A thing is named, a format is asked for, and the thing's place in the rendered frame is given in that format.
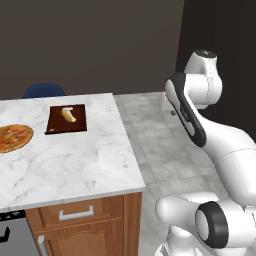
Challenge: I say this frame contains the dark brown cutting board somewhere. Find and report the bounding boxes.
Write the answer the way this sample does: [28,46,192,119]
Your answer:
[44,104,88,136]

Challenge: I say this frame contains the grey dishwasher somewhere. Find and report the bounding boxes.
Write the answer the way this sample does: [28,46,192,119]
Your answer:
[0,209,42,256]

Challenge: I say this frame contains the blue chair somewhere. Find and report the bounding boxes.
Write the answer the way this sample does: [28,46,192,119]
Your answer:
[22,82,67,99]

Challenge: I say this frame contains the wooden drawer front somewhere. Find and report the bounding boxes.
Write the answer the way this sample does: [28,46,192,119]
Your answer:
[37,195,125,229]

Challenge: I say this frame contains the white drawer handle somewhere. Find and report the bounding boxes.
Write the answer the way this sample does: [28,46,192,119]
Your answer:
[58,205,95,222]

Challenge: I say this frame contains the round pizza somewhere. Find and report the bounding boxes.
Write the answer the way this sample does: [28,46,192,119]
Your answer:
[0,124,35,154]

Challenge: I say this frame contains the wooden cupboard door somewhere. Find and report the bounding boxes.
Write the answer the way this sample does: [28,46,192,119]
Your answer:
[42,217,127,256]

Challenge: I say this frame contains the white cupboard door handle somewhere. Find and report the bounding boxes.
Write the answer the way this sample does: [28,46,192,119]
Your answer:
[37,234,47,256]

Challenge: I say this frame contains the black dishwasher handle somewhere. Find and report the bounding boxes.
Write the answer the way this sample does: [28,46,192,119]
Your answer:
[0,226,11,244]

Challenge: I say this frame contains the yellow banana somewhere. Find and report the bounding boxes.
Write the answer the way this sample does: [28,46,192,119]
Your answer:
[61,107,77,124]

